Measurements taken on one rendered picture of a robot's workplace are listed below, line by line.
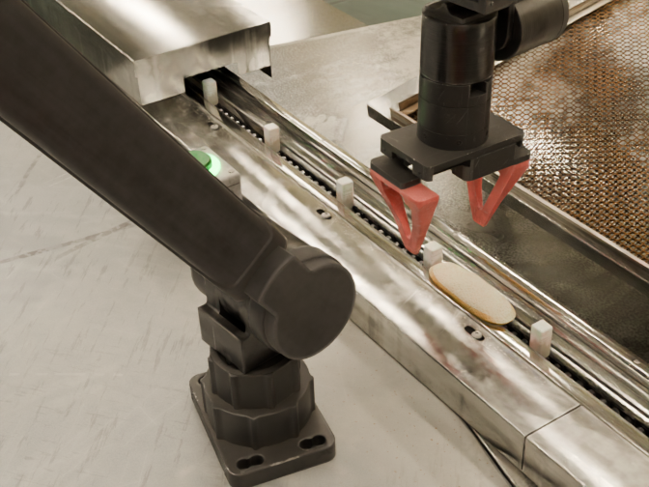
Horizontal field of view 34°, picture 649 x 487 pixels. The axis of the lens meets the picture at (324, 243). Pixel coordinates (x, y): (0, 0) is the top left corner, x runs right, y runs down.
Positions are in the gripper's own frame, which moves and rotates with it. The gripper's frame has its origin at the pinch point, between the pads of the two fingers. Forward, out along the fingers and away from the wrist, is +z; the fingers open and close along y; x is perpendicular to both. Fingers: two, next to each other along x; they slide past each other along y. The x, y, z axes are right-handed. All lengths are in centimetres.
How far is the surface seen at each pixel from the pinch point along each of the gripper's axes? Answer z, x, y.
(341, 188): 4.5, 16.9, 0.7
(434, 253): 4.4, 2.6, 0.9
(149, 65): 0.1, 45.6, -5.8
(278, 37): 9, 61, 21
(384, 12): 86, 217, 156
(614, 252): 1.4, -9.4, 10.7
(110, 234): 9.4, 29.7, -18.9
